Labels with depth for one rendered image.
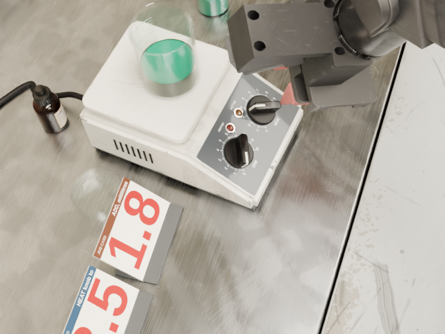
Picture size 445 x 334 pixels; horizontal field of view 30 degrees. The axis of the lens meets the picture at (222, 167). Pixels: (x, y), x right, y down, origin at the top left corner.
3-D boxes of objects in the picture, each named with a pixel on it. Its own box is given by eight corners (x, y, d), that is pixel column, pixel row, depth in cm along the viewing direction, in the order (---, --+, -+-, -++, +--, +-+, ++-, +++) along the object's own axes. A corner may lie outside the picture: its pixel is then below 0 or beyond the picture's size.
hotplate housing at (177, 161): (304, 118, 91) (305, 75, 84) (255, 216, 85) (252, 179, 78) (129, 56, 97) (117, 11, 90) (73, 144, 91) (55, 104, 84)
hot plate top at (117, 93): (235, 57, 86) (234, 52, 85) (183, 148, 81) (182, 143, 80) (135, 22, 89) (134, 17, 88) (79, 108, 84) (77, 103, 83)
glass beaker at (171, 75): (172, 116, 82) (160, 65, 75) (128, 83, 84) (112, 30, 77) (220, 72, 84) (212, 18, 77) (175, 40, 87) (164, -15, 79)
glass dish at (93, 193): (120, 171, 89) (116, 162, 87) (130, 215, 86) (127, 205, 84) (70, 185, 89) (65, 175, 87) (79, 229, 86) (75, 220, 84)
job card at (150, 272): (183, 207, 86) (179, 189, 83) (157, 285, 82) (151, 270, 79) (129, 195, 87) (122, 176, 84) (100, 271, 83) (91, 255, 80)
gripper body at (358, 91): (303, 113, 70) (347, 86, 64) (280, 2, 72) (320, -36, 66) (367, 108, 73) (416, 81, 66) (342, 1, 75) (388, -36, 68)
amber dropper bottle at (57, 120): (44, 136, 92) (26, 102, 86) (40, 115, 93) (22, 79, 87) (70, 129, 92) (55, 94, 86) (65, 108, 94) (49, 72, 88)
